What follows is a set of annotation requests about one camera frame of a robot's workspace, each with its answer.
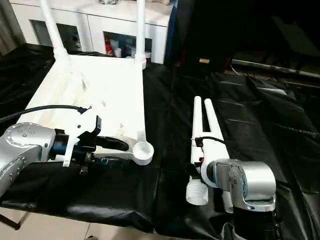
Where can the white plastic table leg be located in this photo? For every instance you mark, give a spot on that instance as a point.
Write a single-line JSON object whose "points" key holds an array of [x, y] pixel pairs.
{"points": [[140, 32], [215, 120], [53, 32], [197, 120]]}

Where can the white plastic table top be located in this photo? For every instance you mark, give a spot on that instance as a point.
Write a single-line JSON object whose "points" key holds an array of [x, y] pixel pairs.
{"points": [[95, 95]]}

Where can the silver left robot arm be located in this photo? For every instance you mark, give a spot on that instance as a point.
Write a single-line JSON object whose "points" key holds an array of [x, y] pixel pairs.
{"points": [[25, 147]]}

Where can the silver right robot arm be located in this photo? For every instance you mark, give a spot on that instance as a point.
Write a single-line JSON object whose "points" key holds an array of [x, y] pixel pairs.
{"points": [[245, 185]]}

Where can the black table mat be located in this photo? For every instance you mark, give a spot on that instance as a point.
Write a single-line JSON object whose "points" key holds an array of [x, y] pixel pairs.
{"points": [[170, 125]]}

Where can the small gold label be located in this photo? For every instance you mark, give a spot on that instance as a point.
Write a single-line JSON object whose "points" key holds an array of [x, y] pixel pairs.
{"points": [[204, 60]]}

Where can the dark metal rod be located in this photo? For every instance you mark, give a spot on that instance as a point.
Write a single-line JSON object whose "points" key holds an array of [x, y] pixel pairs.
{"points": [[275, 68]]}

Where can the white glass-door cabinet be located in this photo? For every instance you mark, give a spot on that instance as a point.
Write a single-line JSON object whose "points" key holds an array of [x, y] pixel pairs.
{"points": [[87, 20]]}

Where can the black backdrop cloth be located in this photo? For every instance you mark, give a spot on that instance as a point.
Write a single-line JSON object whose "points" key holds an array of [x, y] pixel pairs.
{"points": [[250, 30]]}

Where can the grey window curtain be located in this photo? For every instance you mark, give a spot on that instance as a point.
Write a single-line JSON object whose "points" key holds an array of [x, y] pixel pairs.
{"points": [[8, 27]]}

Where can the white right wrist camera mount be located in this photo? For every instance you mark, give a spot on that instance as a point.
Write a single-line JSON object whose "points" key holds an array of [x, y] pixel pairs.
{"points": [[212, 150]]}

